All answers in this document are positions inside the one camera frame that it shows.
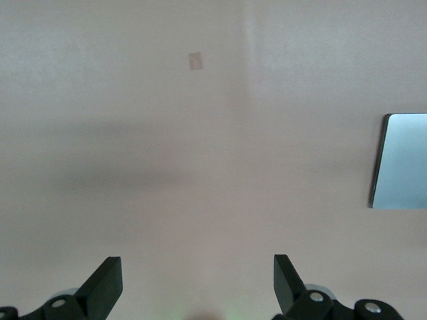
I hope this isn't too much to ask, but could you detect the small brown tape patch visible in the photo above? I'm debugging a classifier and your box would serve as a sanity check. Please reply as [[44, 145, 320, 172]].
[[188, 52, 204, 71]]

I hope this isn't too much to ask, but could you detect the brown table cover sheet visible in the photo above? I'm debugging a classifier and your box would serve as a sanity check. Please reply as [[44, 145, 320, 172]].
[[0, 0, 427, 320]]

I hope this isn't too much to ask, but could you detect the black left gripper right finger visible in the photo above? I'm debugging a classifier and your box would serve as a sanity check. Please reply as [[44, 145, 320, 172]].
[[273, 254, 405, 320]]

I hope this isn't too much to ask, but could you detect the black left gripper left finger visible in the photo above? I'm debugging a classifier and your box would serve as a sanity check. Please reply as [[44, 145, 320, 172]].
[[0, 256, 123, 320]]

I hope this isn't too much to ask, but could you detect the grey laptop with black keyboard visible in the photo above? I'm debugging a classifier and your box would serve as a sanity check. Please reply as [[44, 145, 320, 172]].
[[368, 113, 427, 210]]

